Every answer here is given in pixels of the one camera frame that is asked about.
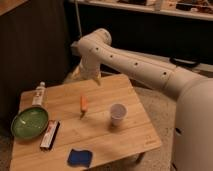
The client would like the metal pole stand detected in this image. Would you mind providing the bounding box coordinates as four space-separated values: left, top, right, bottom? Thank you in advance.
74 0 82 39

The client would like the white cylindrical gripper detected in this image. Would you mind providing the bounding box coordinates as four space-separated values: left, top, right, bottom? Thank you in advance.
70 56 101 86

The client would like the white plastic bottle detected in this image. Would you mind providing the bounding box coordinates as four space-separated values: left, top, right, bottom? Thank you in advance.
32 82 46 106

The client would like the long grey case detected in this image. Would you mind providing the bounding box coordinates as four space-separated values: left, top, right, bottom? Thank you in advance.
70 41 213 78

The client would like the wooden table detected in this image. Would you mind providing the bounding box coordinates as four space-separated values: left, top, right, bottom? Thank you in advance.
10 74 161 171

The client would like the green bowl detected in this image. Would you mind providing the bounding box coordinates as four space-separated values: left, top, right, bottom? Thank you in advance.
11 107 49 140

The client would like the blue sponge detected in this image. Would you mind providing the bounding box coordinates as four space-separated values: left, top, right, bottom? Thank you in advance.
67 149 93 168

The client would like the black case handle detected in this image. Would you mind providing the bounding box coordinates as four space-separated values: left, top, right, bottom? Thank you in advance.
169 57 200 68

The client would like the white paper cup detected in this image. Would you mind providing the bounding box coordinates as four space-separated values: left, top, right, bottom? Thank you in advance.
110 104 127 126

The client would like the cluttered shelf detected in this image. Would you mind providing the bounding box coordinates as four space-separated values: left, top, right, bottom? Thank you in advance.
69 0 213 21

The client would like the red and black box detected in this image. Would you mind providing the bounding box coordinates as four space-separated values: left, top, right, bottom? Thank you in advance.
40 120 60 150

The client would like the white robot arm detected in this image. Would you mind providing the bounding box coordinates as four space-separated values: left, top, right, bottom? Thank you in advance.
71 28 213 171

